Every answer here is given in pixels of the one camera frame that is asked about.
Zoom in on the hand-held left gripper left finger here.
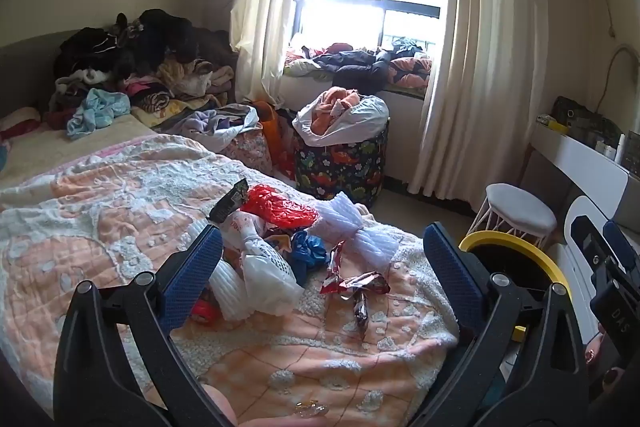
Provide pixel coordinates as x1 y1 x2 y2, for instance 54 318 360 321
52 223 236 427

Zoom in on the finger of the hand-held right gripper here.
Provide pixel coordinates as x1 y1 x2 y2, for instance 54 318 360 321
602 220 640 278
570 215 613 280

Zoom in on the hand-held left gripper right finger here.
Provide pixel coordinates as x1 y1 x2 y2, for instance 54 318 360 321
421 222 591 427

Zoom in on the yellow-rimmed black trash bin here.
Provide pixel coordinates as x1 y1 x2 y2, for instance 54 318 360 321
459 231 573 343

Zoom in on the person's right hand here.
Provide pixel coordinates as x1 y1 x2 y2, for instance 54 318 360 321
584 333 607 367

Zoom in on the person's left hand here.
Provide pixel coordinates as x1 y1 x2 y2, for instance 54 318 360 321
202 385 326 427

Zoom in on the white foam wrap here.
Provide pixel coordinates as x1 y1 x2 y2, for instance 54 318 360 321
207 259 256 322

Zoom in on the red snack packet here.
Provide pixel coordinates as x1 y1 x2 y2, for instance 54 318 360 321
192 299 221 326

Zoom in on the white printed plastic bag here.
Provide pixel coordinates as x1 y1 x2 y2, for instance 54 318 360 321
222 212 306 319

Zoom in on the white dressing table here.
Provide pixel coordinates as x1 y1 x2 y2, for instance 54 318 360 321
520 119 640 288

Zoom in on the black snack wrapper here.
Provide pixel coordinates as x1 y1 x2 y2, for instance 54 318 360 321
207 178 249 224

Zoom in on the red silver snack wrapper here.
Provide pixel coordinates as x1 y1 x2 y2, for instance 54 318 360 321
320 271 391 303

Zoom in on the white bottle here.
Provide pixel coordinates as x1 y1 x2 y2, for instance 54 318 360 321
602 134 628 166

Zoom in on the dark striped candy wrapper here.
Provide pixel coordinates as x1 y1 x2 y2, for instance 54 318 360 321
352 291 372 334

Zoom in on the red plastic bag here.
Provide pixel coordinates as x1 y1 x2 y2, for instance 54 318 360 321
240 185 319 229

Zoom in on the white foam net sleeve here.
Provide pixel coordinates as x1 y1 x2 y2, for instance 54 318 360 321
315 191 401 279

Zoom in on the peach and white blanket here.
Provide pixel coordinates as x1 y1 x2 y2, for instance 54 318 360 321
0 134 461 427

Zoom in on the blue plastic bag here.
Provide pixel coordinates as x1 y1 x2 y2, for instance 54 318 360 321
290 231 329 284

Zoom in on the red wrapper strip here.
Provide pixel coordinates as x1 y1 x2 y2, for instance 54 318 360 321
326 241 347 283

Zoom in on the dark camouflage bag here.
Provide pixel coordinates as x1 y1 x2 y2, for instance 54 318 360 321
550 96 623 148

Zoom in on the pink floral bag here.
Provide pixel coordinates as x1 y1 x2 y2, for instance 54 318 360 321
220 127 273 178

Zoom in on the dinosaur print laundry basket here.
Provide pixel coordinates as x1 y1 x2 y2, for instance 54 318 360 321
292 122 390 201

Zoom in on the lavender white clothes bundle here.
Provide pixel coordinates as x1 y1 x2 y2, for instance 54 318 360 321
175 103 261 152

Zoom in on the arched mirror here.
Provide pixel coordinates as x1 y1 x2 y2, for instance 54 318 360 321
605 47 640 112

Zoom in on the beige bed sheet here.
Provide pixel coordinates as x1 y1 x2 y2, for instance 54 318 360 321
0 113 161 195

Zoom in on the white bag of orange clothes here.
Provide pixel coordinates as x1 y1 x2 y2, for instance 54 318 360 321
292 88 390 146

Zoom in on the light blue cloth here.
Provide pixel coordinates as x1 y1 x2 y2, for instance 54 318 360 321
66 88 132 138

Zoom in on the orange floral quilt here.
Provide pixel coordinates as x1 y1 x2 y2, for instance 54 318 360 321
387 56 434 89

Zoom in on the wide cream curtain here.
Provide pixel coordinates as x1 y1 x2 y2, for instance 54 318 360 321
410 0 551 215

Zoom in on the pile of mixed clothes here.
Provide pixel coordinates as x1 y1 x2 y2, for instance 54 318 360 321
50 9 238 128

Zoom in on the dark blue jacket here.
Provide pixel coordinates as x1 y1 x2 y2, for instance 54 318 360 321
314 48 397 86

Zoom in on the red cloth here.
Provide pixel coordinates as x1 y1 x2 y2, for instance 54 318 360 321
0 107 42 142

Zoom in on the grey bed headboard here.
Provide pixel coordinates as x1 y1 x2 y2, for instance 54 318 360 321
0 29 70 120

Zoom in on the narrow cream curtain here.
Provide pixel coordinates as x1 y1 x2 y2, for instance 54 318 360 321
230 0 321 106

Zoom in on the white wire-leg stool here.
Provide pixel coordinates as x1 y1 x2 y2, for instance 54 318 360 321
472 183 558 253

